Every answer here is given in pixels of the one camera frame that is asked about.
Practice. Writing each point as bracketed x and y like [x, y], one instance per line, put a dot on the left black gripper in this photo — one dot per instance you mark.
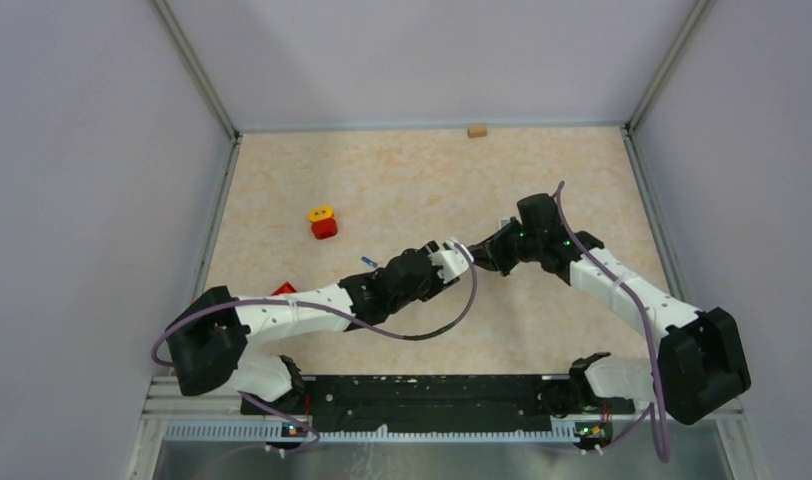
[437, 286]

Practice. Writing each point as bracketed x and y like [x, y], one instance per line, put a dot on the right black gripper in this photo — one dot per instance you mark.
[491, 254]

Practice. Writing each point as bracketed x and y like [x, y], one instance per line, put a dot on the blue battery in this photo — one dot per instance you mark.
[369, 262]

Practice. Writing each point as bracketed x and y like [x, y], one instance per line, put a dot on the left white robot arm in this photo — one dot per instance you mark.
[211, 344]

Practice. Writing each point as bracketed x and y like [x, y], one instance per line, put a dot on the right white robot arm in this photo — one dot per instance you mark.
[696, 361]

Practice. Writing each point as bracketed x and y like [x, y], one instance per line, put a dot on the red yellow toy block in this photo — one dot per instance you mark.
[323, 223]

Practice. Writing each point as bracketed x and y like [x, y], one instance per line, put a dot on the red toy basket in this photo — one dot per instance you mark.
[285, 288]

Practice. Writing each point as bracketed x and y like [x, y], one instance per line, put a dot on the small wooden block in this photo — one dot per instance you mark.
[477, 131]

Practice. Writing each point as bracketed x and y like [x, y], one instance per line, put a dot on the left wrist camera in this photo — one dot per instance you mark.
[452, 259]

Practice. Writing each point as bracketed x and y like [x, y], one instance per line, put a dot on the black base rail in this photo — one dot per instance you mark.
[444, 403]

